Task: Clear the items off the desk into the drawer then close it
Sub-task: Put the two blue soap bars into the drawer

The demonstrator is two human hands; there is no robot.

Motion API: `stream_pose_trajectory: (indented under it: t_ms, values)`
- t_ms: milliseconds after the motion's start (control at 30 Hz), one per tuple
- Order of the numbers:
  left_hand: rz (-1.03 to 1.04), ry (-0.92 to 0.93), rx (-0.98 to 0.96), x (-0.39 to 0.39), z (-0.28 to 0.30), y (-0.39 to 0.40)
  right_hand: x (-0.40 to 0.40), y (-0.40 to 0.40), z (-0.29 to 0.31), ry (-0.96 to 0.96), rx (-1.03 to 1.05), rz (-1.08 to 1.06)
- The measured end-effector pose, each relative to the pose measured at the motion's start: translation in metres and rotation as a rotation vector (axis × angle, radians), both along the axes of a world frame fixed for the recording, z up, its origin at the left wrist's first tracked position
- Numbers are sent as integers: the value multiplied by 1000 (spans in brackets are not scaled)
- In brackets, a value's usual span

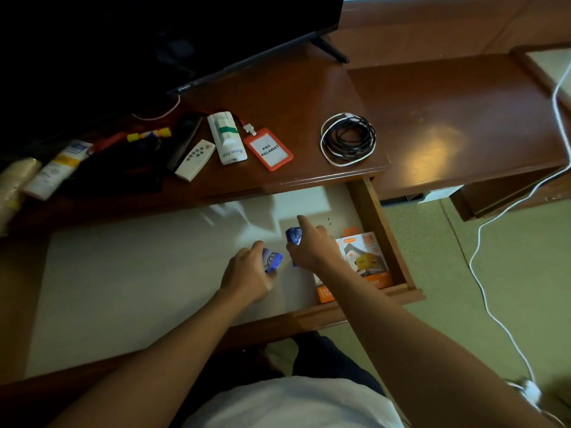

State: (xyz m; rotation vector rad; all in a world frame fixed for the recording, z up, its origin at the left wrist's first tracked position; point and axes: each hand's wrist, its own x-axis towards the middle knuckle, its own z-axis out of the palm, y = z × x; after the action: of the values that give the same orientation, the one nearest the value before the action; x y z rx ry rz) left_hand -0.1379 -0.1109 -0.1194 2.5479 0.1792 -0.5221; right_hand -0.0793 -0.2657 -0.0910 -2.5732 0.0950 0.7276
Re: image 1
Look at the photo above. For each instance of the person's right hand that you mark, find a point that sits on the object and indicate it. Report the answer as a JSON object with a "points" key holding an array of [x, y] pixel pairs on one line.
{"points": [[316, 249]]}

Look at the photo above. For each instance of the person's left hand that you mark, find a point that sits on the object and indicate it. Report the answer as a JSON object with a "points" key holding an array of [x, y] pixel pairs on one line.
{"points": [[245, 276]]}

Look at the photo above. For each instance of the blue soap packet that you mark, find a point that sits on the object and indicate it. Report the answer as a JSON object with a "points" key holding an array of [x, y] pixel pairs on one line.
{"points": [[273, 260], [293, 236]]}

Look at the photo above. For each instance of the orange and white charger box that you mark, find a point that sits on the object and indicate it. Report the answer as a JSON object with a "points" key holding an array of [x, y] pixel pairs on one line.
{"points": [[324, 295], [368, 262]]}

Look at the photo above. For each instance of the wooden drawer with white bottom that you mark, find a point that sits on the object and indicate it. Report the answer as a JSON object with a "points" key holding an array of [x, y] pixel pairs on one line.
{"points": [[134, 271]]}

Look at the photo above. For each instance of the white remote control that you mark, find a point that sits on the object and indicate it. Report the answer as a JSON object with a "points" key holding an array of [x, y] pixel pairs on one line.
{"points": [[195, 159]]}

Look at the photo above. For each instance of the white box with green stripe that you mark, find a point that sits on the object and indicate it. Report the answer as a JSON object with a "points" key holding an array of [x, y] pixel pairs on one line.
{"points": [[227, 138]]}

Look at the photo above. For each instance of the black remote control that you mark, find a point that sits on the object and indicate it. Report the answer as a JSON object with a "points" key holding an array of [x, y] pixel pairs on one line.
{"points": [[185, 138]]}

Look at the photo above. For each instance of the yellow glue stick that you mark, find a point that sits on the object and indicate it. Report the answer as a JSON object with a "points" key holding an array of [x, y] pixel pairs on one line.
{"points": [[149, 134]]}

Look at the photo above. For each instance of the white and yellow cream tube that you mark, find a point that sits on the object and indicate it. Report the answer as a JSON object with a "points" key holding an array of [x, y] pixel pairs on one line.
{"points": [[55, 171]]}

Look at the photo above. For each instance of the stack of paper cups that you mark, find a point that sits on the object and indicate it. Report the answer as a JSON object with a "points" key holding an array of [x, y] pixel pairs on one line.
{"points": [[15, 187]]}

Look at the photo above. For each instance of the person's right forearm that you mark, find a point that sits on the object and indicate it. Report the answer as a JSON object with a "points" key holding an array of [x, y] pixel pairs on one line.
{"points": [[424, 352]]}

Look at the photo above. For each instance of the person's left forearm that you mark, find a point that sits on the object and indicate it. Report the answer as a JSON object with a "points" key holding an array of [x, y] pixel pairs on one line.
{"points": [[156, 361]]}

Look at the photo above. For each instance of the person's dark trousers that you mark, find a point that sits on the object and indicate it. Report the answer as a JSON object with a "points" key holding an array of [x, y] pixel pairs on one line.
{"points": [[321, 356]]}

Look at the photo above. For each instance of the person's white shirt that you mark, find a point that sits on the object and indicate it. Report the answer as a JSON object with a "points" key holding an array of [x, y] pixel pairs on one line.
{"points": [[290, 405]]}

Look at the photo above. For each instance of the low wooden side desk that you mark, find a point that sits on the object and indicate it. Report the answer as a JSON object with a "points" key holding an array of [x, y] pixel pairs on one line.
{"points": [[446, 106]]}

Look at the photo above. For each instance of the black flat television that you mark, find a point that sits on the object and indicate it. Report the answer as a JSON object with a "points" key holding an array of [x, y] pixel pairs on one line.
{"points": [[134, 40]]}

